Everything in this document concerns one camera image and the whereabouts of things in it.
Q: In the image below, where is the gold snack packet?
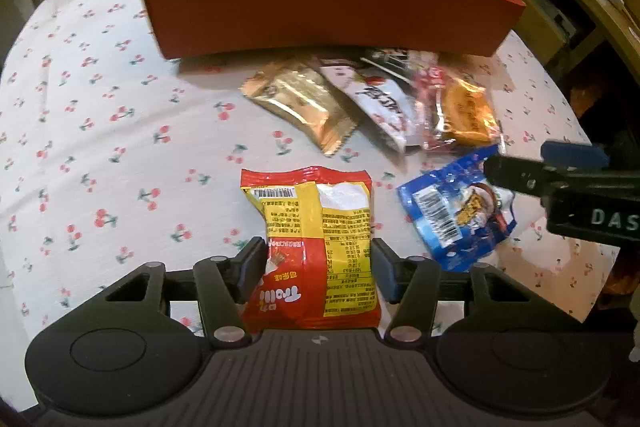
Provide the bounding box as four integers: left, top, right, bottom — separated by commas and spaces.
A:
240, 57, 362, 156

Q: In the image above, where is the white red fruit snack packet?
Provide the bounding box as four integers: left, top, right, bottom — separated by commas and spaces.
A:
319, 63, 418, 152

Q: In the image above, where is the orange snack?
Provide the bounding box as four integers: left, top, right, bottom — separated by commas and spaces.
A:
412, 66, 506, 152

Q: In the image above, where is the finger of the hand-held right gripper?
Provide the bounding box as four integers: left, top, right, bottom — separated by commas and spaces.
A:
481, 154, 568, 208
540, 140, 611, 170

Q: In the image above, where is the red yellow snack packet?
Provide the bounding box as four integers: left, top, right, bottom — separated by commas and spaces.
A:
240, 165, 382, 333

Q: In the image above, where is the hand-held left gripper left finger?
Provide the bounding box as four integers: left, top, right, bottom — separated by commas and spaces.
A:
102, 236, 268, 348

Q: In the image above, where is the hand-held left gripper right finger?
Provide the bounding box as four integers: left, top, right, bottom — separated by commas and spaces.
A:
371, 237, 536, 343

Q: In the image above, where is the blue snack packet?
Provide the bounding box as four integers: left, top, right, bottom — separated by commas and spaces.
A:
396, 146, 519, 273

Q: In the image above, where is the cherry print tablecloth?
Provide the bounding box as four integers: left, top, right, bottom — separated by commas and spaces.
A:
0, 0, 621, 413

